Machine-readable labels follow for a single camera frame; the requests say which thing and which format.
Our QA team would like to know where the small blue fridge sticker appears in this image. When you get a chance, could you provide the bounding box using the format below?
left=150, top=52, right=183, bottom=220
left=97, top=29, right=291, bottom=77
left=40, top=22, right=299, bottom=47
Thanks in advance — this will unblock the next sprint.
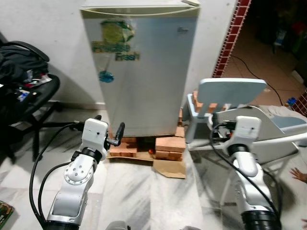
left=98, top=70, right=115, bottom=84

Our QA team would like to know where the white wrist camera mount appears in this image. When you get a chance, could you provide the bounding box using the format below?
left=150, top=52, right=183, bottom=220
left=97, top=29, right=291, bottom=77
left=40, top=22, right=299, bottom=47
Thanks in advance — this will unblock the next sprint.
left=81, top=118, right=109, bottom=161
left=233, top=115, right=262, bottom=145

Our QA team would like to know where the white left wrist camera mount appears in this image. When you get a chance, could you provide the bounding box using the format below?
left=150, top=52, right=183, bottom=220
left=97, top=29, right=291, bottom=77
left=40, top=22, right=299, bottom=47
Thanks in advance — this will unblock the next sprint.
left=81, top=118, right=109, bottom=161

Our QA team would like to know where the silver mini fridge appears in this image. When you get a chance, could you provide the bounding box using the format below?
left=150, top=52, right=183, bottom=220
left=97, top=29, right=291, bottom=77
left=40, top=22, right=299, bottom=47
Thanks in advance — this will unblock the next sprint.
left=80, top=0, right=201, bottom=138

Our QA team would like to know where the green fresh fridge sticker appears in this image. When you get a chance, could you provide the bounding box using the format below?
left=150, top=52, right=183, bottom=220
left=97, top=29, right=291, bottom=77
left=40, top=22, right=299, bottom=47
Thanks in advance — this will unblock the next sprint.
left=92, top=19, right=141, bottom=62

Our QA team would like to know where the large red brick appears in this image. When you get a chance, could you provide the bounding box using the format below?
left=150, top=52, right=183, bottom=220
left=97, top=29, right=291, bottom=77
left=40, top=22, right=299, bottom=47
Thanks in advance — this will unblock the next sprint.
left=155, top=136, right=187, bottom=153

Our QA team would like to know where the black office chair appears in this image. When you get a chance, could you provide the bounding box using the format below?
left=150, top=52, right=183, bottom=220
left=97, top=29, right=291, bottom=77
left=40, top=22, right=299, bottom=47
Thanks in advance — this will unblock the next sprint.
left=0, top=41, right=62, bottom=163

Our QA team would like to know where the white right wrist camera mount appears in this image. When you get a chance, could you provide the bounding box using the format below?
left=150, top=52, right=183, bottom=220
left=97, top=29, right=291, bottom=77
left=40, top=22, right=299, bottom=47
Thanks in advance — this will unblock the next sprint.
left=233, top=115, right=262, bottom=145

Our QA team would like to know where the grey robot left knee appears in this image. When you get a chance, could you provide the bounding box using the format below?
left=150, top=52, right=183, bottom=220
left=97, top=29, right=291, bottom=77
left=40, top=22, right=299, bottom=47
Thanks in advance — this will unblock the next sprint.
left=106, top=220, right=130, bottom=230

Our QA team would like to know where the black floor cable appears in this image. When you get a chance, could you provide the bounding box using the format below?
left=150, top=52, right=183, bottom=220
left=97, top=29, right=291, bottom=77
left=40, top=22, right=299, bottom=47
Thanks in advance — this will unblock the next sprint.
left=230, top=54, right=285, bottom=105

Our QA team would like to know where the red brick stack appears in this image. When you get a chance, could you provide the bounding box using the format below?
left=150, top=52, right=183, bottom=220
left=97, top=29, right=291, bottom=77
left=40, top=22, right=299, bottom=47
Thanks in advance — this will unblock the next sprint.
left=109, top=137, right=141, bottom=158

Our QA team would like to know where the black clothes pile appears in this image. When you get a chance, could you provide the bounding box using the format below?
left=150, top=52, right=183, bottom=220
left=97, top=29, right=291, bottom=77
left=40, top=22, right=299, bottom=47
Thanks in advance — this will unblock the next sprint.
left=0, top=44, right=48, bottom=87

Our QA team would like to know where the person's bare hand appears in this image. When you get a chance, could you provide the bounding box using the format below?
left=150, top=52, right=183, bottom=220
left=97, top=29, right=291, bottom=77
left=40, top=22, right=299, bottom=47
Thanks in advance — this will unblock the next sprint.
left=290, top=167, right=307, bottom=183

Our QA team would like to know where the grey plastic chair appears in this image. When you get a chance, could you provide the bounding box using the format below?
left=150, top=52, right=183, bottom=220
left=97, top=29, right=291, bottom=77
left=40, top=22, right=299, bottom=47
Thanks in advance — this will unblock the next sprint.
left=185, top=78, right=307, bottom=166

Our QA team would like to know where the brown cardboard sheet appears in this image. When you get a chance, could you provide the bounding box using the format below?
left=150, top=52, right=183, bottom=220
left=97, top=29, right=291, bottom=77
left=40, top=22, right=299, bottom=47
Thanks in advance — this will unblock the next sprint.
left=106, top=151, right=187, bottom=179

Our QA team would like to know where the green patterned object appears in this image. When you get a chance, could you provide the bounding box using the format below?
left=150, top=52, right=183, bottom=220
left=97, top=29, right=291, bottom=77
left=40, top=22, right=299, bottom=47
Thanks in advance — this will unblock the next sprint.
left=0, top=201, right=14, bottom=229

